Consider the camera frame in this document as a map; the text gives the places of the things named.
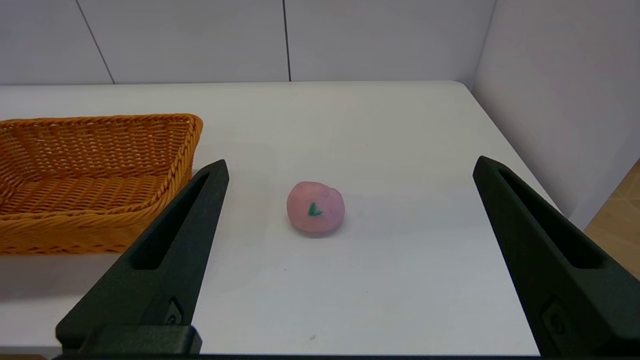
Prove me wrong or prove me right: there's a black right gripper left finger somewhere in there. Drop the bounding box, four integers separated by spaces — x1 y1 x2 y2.
55 159 230 356

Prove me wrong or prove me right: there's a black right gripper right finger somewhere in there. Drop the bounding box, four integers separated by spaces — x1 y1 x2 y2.
472 155 640 356

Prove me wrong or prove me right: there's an orange wicker basket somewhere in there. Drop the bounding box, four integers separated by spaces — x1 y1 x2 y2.
0 113 204 256

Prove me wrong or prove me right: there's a pink toy peach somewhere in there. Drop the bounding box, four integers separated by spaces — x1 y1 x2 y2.
286 180 346 235

